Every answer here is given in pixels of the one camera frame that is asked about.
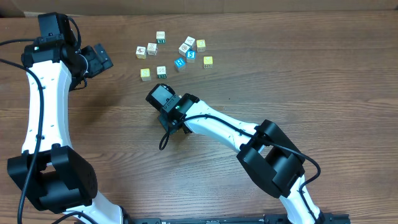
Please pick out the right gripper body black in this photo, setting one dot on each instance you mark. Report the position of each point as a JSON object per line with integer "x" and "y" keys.
{"x": 166, "y": 123}

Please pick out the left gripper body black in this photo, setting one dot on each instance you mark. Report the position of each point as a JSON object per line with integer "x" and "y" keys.
{"x": 97, "y": 59}

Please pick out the yellow top wooden block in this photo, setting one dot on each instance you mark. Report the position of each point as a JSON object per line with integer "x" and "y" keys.
{"x": 145, "y": 74}

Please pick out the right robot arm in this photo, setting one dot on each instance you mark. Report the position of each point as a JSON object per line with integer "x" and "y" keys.
{"x": 268, "y": 156}

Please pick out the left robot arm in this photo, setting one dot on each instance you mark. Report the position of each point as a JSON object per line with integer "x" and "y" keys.
{"x": 49, "y": 172}

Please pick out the white acorn picture block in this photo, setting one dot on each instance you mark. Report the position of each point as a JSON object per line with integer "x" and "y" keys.
{"x": 141, "y": 52}

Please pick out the white block green side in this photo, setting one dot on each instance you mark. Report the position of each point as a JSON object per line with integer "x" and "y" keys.
{"x": 161, "y": 72}

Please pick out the white block red letter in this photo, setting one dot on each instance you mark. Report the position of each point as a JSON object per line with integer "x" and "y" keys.
{"x": 152, "y": 49}

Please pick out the blue letter H block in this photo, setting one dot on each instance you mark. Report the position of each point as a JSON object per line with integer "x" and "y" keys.
{"x": 180, "y": 64}

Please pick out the block with green R side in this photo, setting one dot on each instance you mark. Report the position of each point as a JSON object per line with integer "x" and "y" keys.
{"x": 160, "y": 37}

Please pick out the blue number five block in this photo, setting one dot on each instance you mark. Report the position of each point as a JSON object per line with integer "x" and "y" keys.
{"x": 191, "y": 56}

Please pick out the yellow block right middle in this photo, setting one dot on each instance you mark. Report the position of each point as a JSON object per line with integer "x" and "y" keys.
{"x": 208, "y": 62}

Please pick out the white block picture top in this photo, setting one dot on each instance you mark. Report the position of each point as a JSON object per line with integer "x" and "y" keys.
{"x": 183, "y": 49}

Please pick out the yellow block upper right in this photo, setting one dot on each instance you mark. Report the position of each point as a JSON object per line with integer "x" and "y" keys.
{"x": 201, "y": 45}

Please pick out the white block tilted upper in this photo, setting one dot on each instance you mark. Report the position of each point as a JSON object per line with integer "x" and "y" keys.
{"x": 190, "y": 41}

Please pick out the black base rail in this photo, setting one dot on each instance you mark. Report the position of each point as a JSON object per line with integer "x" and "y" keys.
{"x": 265, "y": 219}

